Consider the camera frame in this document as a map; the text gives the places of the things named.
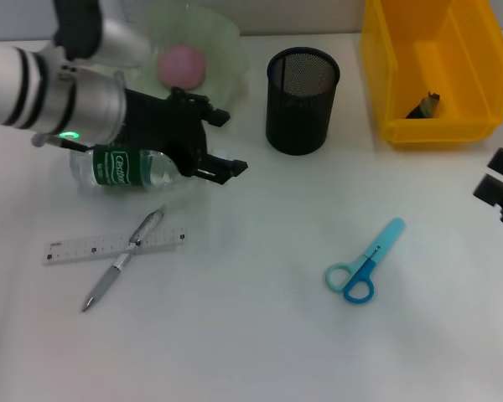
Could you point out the pink peach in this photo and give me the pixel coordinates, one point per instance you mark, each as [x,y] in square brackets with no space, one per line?
[181,67]

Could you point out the black mesh pen cup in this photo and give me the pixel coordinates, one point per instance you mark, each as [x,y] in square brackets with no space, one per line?
[299,117]

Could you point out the translucent green fruit bowl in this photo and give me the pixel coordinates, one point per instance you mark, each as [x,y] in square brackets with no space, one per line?
[222,54]

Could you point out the yellow plastic bin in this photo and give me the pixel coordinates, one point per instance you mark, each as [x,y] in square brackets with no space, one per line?
[444,63]

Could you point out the clear plastic ruler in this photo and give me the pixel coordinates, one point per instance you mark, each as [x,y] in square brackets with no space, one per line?
[79,251]

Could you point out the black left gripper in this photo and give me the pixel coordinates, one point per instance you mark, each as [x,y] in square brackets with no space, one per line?
[163,125]

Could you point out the green plastic wrapper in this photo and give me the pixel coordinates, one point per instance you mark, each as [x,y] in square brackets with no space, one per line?
[425,106]

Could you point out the blue scissors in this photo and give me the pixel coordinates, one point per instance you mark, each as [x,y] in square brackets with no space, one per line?
[358,289]

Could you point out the silver ballpoint pen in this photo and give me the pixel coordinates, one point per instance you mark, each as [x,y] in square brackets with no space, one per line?
[109,276]

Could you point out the clear green-label water bottle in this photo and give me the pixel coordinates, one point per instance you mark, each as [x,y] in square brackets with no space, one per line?
[117,169]

